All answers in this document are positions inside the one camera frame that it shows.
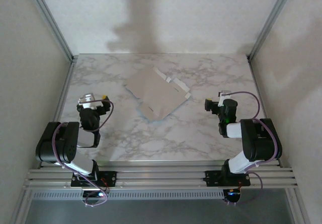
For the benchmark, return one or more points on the aluminium mounting rail beam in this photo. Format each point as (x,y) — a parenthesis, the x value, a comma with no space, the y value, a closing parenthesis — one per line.
(161,176)

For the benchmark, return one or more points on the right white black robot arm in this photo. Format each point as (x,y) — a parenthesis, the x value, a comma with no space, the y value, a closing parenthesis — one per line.
(259,143)

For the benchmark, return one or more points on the left aluminium frame post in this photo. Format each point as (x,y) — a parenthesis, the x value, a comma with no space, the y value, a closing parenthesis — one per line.
(50,22)

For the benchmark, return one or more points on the teal and white paper box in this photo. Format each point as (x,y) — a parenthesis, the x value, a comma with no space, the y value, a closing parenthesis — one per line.
(156,95)

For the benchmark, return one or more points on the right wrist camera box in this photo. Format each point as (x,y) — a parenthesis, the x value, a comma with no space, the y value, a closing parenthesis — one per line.
(223,96)

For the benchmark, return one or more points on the aluminium side rail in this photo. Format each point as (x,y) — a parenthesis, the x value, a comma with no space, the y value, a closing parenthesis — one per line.
(261,95)
(62,100)

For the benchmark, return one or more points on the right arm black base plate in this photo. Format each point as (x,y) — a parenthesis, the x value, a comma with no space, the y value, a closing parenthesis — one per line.
(212,177)

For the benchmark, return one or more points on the lit circuit board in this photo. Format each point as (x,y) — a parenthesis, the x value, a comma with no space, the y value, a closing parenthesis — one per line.
(232,195)
(98,195)

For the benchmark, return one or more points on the right aluminium side rail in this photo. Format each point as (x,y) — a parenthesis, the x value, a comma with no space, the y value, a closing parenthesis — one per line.
(261,95)

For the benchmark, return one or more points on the left lit circuit board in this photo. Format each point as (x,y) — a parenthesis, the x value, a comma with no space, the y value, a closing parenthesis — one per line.
(98,195)

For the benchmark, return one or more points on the left aluminium side rail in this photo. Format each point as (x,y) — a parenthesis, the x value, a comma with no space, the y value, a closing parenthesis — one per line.
(62,100)

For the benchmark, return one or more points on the aluminium frame post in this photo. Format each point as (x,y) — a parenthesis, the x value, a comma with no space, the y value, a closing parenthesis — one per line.
(269,22)
(50,22)

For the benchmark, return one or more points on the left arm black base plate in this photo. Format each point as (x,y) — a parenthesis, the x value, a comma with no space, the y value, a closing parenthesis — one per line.
(110,177)

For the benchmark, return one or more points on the right lit circuit board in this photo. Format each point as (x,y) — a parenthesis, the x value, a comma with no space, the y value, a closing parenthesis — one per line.
(232,195)

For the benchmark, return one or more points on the right aluminium frame post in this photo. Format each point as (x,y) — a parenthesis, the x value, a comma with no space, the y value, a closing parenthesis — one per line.
(269,22)

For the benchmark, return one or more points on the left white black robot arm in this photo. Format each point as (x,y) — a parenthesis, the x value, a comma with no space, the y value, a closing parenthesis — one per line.
(60,146)

